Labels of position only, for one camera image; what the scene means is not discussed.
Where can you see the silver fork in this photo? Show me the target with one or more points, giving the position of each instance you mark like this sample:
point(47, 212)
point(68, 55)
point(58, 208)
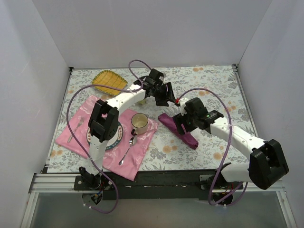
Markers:
point(81, 121)

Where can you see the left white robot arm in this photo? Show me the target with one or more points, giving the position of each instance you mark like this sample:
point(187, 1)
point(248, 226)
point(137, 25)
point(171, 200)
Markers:
point(103, 122)

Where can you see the cream enamel mug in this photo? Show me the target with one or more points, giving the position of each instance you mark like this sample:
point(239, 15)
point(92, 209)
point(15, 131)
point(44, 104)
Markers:
point(139, 123)

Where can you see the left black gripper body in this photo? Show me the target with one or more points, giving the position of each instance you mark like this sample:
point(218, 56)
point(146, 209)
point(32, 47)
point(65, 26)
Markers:
point(167, 91)

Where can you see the purple cloth napkin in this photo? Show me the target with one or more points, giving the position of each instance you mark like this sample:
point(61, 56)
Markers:
point(187, 138)

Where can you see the pale green mug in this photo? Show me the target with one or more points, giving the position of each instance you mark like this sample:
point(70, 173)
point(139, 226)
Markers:
point(142, 102)

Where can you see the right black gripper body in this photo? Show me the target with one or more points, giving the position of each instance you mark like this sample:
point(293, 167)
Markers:
point(181, 125)

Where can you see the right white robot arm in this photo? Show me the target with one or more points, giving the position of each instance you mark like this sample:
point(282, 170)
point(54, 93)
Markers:
point(266, 160)

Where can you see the pink floral cloth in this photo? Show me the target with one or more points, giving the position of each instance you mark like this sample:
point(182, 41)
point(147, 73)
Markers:
point(112, 157)

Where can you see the silver spoon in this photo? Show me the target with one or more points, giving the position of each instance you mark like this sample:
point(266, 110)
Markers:
point(132, 142)

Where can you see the aluminium frame rail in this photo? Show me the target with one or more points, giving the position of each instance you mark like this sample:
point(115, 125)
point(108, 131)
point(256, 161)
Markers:
point(46, 183)

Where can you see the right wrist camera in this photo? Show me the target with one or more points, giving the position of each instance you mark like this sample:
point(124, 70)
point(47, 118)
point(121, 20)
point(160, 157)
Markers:
point(181, 103)

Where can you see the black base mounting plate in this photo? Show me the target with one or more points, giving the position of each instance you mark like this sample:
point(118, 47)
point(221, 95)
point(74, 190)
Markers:
point(178, 184)

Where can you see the yellow woven tray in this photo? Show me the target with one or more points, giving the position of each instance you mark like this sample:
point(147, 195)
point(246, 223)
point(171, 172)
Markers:
point(111, 79)

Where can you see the white plate blue rim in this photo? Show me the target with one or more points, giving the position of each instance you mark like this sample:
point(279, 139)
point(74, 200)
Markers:
point(113, 142)

